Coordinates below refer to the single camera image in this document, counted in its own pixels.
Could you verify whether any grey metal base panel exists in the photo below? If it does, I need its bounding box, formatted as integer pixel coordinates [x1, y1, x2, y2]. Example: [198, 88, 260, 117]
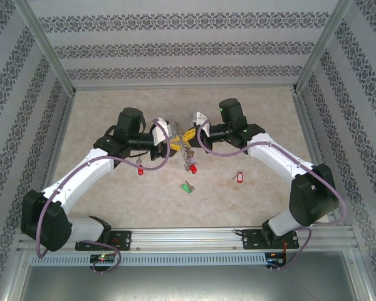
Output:
[18, 265, 360, 301]

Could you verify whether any large metal keyring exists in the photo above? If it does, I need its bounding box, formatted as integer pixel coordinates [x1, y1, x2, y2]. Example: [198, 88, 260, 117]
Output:
[172, 121, 197, 172]

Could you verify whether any aluminium side rail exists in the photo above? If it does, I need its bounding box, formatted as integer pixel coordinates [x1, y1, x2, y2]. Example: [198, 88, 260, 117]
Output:
[293, 89, 345, 228]
[34, 92, 78, 193]

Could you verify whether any slotted grey cable duct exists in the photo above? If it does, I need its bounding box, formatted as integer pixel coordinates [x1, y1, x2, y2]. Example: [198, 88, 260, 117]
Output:
[30, 252, 267, 266]

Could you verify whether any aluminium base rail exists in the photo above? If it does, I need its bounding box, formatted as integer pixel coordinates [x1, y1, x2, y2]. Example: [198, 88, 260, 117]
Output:
[18, 227, 354, 252]

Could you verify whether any aluminium frame post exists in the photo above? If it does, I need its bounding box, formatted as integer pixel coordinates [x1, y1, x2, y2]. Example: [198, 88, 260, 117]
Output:
[293, 0, 354, 95]
[12, 0, 78, 97]

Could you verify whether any aluminium frame leg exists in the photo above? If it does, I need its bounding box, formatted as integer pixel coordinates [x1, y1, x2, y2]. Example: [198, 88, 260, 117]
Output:
[344, 250, 376, 301]
[0, 250, 32, 301]

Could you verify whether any aluminium frame crossbar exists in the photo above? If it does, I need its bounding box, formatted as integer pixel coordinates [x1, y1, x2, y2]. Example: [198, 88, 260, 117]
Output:
[71, 83, 298, 92]

